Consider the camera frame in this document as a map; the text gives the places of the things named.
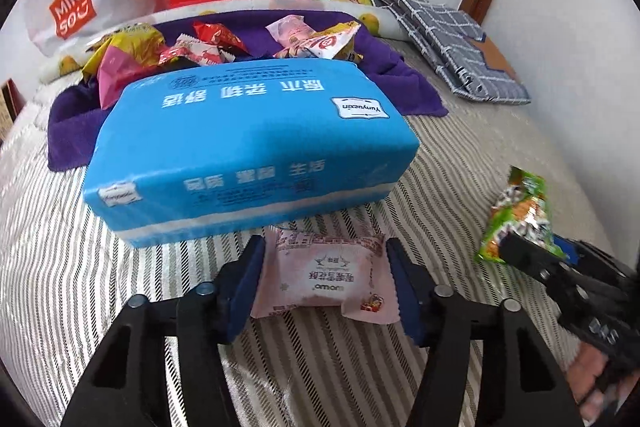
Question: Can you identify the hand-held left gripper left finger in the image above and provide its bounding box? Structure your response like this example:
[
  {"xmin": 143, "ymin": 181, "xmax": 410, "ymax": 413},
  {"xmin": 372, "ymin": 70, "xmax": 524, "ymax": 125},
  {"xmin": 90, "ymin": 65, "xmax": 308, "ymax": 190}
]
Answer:
[{"xmin": 60, "ymin": 234, "xmax": 266, "ymax": 427}]

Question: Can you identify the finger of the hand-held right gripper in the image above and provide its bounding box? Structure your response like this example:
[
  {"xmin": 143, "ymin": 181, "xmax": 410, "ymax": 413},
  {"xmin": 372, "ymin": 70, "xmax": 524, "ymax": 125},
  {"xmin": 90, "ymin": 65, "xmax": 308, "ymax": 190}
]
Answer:
[
  {"xmin": 552, "ymin": 237, "xmax": 621, "ymax": 279},
  {"xmin": 499, "ymin": 232, "xmax": 591, "ymax": 305}
]

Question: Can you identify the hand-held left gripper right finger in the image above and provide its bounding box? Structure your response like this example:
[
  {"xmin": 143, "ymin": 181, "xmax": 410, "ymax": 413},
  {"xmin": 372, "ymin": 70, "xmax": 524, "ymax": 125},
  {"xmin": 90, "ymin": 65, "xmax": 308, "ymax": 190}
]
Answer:
[{"xmin": 385, "ymin": 237, "xmax": 581, "ymax": 427}]

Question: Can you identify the green snack packet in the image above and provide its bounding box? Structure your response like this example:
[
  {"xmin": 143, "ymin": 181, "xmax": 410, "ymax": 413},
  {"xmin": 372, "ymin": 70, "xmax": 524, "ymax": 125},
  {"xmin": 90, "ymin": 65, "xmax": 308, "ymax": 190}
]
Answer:
[{"xmin": 474, "ymin": 166, "xmax": 555, "ymax": 264}]

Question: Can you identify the pale pink snack packet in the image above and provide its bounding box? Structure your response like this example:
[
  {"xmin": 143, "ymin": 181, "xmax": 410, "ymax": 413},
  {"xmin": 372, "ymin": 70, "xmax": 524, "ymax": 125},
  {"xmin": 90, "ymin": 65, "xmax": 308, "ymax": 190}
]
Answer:
[{"xmin": 250, "ymin": 227, "xmax": 401, "ymax": 324}]

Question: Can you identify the purple towel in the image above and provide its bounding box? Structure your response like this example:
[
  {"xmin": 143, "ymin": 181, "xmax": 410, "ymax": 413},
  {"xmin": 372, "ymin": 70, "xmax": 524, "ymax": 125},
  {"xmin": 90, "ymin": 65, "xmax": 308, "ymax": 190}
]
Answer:
[{"xmin": 47, "ymin": 9, "xmax": 450, "ymax": 170}]

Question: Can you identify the person's right hand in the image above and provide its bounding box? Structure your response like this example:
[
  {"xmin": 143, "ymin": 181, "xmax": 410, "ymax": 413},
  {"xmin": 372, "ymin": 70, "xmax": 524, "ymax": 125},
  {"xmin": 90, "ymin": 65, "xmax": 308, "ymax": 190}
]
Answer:
[{"xmin": 570, "ymin": 337, "xmax": 640, "ymax": 427}]

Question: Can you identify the grey striped mattress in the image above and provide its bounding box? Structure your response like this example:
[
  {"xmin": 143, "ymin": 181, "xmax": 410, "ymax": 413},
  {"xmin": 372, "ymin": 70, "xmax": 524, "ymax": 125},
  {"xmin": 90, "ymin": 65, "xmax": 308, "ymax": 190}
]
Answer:
[{"xmin": 0, "ymin": 42, "xmax": 601, "ymax": 427}]

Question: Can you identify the blue tissue pack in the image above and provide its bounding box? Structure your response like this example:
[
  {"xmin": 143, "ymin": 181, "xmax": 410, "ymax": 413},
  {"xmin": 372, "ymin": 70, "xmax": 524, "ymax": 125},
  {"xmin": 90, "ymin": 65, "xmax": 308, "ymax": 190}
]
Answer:
[{"xmin": 82, "ymin": 59, "xmax": 420, "ymax": 249}]

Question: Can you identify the grey checkered folded cloth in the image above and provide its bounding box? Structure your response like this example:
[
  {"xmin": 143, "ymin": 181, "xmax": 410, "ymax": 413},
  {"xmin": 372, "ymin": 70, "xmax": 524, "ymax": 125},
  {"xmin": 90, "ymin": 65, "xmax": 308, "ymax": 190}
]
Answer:
[{"xmin": 362, "ymin": 0, "xmax": 531, "ymax": 106}]

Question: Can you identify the white pink snack packet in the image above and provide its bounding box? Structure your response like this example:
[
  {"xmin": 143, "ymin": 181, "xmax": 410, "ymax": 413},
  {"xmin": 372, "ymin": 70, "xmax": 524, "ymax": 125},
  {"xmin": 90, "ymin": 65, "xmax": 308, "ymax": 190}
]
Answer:
[{"xmin": 159, "ymin": 34, "xmax": 236, "ymax": 66}]

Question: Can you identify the small red snack packet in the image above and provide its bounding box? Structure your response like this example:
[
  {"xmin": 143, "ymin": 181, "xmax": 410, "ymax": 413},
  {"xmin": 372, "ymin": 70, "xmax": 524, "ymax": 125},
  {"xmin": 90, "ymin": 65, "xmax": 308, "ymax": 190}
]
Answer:
[{"xmin": 192, "ymin": 21, "xmax": 251, "ymax": 56}]

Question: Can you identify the red white snack packet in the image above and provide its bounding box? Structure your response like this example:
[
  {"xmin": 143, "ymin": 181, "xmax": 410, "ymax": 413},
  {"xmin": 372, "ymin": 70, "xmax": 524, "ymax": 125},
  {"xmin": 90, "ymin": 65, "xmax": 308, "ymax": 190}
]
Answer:
[{"xmin": 274, "ymin": 31, "xmax": 351, "ymax": 60}]

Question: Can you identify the small pink snack packet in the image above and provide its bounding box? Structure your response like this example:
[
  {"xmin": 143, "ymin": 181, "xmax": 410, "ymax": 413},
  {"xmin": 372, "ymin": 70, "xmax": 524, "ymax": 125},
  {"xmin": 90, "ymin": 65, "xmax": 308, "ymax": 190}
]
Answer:
[{"xmin": 265, "ymin": 14, "xmax": 326, "ymax": 50}]

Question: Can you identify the pink and yellow snack bag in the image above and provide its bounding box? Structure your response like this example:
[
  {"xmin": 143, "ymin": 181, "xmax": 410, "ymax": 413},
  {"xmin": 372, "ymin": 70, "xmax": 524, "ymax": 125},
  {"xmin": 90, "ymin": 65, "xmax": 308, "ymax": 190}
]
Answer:
[{"xmin": 82, "ymin": 23, "xmax": 166, "ymax": 80}]

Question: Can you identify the fruit print paper roll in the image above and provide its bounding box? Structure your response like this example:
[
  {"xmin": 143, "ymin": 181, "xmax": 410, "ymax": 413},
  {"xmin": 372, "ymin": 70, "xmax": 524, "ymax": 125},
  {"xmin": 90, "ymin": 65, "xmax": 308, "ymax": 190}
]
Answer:
[{"xmin": 40, "ymin": 0, "xmax": 386, "ymax": 85}]

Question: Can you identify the framed picture at left edge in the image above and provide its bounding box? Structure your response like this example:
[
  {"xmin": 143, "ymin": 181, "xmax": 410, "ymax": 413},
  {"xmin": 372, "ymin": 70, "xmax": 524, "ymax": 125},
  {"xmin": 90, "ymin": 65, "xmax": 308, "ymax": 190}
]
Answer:
[{"xmin": 0, "ymin": 79, "xmax": 26, "ymax": 142}]

